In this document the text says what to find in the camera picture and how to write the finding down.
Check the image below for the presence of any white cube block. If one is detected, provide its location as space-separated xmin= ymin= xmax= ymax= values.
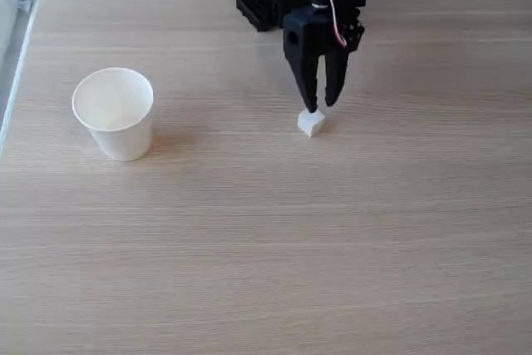
xmin=297 ymin=107 xmax=326 ymax=139

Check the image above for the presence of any white paper cup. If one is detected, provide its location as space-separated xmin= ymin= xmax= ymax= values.
xmin=71 ymin=67 xmax=155 ymax=162

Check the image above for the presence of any red and white gripper cable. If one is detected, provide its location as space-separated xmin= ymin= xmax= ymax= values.
xmin=311 ymin=0 xmax=348 ymax=49

